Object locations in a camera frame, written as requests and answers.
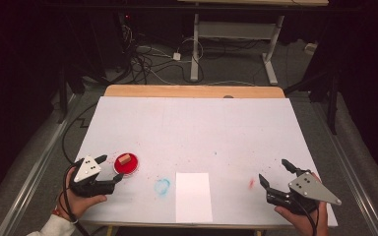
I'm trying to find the metal floor rail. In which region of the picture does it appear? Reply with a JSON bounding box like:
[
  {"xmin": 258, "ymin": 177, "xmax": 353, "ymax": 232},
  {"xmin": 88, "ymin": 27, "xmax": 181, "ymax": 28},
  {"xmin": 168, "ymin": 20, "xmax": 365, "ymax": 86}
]
[
  {"xmin": 310, "ymin": 101, "xmax": 378, "ymax": 236},
  {"xmin": 0, "ymin": 93, "xmax": 84, "ymax": 236}
]

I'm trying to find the light wooden table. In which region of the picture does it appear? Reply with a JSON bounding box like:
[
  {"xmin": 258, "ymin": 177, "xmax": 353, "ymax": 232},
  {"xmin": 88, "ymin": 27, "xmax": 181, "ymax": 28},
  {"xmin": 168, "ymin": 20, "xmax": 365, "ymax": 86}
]
[{"xmin": 88, "ymin": 84, "xmax": 330, "ymax": 236}]

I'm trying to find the round red ink pad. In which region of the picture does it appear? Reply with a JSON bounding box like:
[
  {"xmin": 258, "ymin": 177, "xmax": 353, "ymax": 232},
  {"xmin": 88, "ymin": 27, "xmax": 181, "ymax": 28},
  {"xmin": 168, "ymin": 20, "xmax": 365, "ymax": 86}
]
[{"xmin": 112, "ymin": 152, "xmax": 140, "ymax": 177}]

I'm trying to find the black floor cable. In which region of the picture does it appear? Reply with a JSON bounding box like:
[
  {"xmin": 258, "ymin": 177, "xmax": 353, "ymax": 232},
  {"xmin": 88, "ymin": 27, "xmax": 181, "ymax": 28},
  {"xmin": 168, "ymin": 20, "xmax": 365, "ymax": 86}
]
[{"xmin": 61, "ymin": 102, "xmax": 98, "ymax": 165}]

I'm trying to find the thin white floor cable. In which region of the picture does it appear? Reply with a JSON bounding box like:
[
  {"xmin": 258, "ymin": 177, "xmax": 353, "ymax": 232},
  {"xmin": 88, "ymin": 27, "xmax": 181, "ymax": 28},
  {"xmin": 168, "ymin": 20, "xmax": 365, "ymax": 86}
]
[{"xmin": 206, "ymin": 80, "xmax": 258, "ymax": 88}]

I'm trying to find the black metal stand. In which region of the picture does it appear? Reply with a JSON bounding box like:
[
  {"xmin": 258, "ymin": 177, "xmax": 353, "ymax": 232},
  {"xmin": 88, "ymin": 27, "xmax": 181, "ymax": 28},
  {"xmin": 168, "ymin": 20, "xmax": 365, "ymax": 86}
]
[{"xmin": 284, "ymin": 70, "xmax": 340, "ymax": 136}]

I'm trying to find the small white box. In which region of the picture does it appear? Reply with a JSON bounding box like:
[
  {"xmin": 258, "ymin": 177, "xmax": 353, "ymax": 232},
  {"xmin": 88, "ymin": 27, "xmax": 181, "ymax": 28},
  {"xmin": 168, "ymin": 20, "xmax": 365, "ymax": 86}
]
[{"xmin": 304, "ymin": 42, "xmax": 319, "ymax": 55}]

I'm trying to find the tangle of floor cables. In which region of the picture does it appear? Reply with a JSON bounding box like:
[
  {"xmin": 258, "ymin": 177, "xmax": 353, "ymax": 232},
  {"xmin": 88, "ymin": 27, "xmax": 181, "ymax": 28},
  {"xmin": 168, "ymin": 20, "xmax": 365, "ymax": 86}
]
[{"xmin": 119, "ymin": 24, "xmax": 206, "ymax": 86}]

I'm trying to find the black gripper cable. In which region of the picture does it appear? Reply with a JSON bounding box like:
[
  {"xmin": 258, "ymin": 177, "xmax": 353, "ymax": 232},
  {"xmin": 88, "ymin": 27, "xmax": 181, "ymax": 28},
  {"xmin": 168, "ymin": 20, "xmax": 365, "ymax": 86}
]
[
  {"xmin": 61, "ymin": 158, "xmax": 92, "ymax": 236},
  {"xmin": 293, "ymin": 198, "xmax": 319, "ymax": 236}
]

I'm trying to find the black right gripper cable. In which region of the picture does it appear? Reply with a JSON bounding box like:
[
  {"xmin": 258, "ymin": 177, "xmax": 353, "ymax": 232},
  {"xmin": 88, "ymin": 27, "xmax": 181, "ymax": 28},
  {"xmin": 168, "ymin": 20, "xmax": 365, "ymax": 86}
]
[{"xmin": 293, "ymin": 198, "xmax": 319, "ymax": 236}]

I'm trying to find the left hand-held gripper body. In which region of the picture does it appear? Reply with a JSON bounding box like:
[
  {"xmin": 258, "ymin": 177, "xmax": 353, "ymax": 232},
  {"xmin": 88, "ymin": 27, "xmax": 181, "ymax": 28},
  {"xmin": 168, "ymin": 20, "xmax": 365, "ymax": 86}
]
[{"xmin": 68, "ymin": 155, "xmax": 117, "ymax": 199}]

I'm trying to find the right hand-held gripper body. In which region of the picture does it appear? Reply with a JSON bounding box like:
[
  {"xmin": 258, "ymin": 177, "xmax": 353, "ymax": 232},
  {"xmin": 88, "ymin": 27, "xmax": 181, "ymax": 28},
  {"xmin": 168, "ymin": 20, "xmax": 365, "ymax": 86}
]
[{"xmin": 266, "ymin": 169, "xmax": 343, "ymax": 216}]

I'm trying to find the large white board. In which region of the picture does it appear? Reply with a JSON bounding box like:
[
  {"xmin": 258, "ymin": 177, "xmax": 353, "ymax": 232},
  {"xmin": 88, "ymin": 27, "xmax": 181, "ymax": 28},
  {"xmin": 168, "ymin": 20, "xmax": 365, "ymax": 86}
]
[{"xmin": 56, "ymin": 95, "xmax": 339, "ymax": 228}]

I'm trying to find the person's right hand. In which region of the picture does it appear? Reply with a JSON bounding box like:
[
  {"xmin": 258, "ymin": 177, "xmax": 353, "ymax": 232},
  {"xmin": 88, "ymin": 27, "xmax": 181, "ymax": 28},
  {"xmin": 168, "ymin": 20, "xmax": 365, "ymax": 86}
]
[{"xmin": 274, "ymin": 200, "xmax": 330, "ymax": 236}]

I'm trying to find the white-framed desk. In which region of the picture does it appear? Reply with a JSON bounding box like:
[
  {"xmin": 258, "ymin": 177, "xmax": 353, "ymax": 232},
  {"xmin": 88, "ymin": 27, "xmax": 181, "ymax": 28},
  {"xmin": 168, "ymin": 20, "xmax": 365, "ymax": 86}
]
[{"xmin": 176, "ymin": 0, "xmax": 330, "ymax": 87}]

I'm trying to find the person's left hand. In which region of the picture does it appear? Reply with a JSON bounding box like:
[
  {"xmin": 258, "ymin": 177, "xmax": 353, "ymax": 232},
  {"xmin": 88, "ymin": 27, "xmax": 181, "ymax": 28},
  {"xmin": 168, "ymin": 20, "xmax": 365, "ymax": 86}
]
[{"xmin": 56, "ymin": 168, "xmax": 108, "ymax": 222}]

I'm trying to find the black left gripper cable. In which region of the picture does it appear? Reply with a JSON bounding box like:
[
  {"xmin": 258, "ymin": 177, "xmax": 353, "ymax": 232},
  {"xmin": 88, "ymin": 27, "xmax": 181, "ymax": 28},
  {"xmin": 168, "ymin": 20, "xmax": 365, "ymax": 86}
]
[{"xmin": 61, "ymin": 158, "xmax": 92, "ymax": 236}]

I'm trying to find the white paper sheet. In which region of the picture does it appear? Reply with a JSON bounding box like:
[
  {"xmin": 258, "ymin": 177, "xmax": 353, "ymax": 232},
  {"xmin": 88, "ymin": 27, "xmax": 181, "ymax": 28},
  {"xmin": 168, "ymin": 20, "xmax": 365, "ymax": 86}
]
[{"xmin": 175, "ymin": 172, "xmax": 214, "ymax": 224}]

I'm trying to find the small wooden stamp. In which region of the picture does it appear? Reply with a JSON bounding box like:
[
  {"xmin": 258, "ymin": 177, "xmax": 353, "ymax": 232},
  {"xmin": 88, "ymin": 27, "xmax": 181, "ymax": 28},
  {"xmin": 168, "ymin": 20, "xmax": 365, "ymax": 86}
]
[{"xmin": 117, "ymin": 153, "xmax": 133, "ymax": 166}]

